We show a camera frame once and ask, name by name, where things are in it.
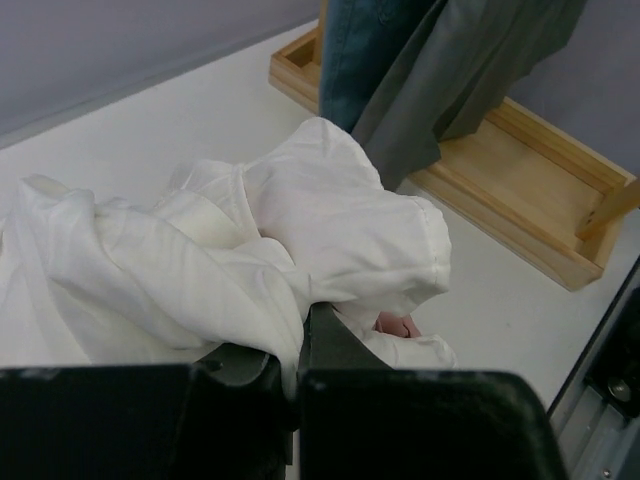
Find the aluminium front rail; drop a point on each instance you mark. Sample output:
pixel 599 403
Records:
pixel 596 441

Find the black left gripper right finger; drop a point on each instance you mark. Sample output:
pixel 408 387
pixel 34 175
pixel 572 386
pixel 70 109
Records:
pixel 360 419

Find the white pleated skirt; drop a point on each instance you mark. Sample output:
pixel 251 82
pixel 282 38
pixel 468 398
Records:
pixel 230 254

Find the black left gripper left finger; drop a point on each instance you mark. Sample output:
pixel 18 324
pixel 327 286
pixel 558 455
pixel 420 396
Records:
pixel 223 417

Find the grey pleated skirt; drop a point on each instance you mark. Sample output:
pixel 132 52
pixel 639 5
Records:
pixel 457 66

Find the wooden clothes rack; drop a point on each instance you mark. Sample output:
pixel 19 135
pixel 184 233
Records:
pixel 550 199

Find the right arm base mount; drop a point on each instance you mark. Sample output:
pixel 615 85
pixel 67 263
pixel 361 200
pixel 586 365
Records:
pixel 615 372

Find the blue denim skirt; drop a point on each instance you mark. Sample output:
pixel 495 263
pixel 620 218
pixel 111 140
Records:
pixel 361 40

